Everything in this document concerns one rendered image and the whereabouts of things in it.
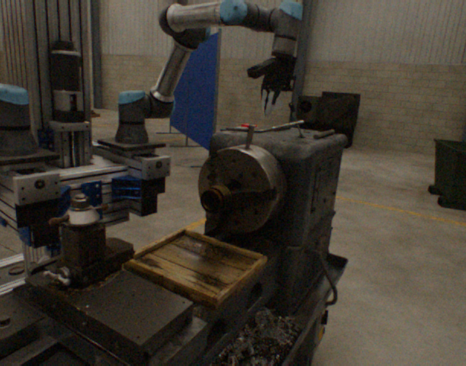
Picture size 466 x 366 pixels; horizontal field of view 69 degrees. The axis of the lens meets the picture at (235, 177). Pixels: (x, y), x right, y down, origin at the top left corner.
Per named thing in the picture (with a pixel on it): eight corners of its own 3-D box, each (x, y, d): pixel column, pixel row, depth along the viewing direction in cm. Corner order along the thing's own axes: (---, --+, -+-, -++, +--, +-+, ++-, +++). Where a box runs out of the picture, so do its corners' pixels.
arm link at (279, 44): (283, 37, 106) (268, 36, 112) (280, 52, 108) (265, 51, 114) (301, 42, 110) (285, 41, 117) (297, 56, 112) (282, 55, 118)
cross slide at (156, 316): (75, 261, 98) (75, 247, 97) (194, 319, 78) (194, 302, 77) (14, 287, 84) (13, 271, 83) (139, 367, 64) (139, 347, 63)
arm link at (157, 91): (133, 107, 166) (175, -1, 135) (159, 107, 177) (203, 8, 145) (145, 124, 161) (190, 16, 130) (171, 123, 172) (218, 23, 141)
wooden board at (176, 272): (183, 237, 133) (184, 227, 132) (266, 266, 115) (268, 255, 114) (122, 268, 108) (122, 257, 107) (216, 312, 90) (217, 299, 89)
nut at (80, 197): (82, 203, 81) (82, 189, 80) (94, 207, 79) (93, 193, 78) (67, 207, 78) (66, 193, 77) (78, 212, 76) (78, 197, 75)
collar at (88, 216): (85, 211, 84) (85, 200, 84) (107, 219, 81) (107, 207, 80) (55, 220, 78) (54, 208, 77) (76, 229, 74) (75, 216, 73)
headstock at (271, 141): (259, 189, 203) (265, 123, 193) (339, 208, 180) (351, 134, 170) (198, 217, 153) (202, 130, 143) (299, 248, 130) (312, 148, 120)
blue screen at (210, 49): (155, 133, 975) (156, 46, 915) (183, 133, 1004) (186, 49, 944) (191, 168, 606) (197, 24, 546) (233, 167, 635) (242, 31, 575)
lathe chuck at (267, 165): (205, 210, 142) (217, 136, 132) (273, 239, 128) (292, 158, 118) (192, 215, 134) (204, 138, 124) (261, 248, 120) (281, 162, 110)
